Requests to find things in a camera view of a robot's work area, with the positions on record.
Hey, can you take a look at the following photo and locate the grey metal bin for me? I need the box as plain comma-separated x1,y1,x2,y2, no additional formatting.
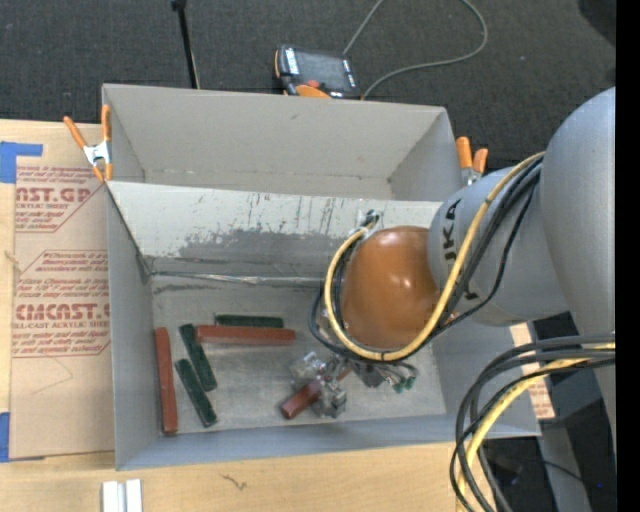
100,83,544,472

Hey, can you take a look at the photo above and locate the red-brown block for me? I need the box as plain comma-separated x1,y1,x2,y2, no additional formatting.
195,324,298,347
280,368,353,421
153,326,180,436

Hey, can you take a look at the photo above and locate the brown cardboard board, red print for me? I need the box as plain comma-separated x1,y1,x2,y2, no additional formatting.
0,118,557,462

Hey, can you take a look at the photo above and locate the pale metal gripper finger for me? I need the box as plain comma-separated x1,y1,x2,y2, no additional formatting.
311,378,349,420
288,351,335,385

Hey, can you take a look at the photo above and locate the dark green flat block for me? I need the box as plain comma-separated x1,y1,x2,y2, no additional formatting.
214,313,286,330
178,323,219,393
173,358,219,429

